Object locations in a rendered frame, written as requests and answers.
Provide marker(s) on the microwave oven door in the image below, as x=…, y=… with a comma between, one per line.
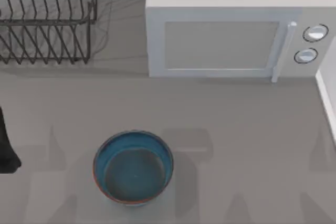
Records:
x=220, y=44

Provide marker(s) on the blue bowl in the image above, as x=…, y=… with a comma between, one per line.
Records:
x=134, y=167

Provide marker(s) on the small microwave knob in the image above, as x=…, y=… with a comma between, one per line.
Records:
x=305, y=55

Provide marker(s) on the large microwave knob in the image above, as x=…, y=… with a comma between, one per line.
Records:
x=315, y=32

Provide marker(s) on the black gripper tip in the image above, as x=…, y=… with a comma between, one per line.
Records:
x=7, y=153

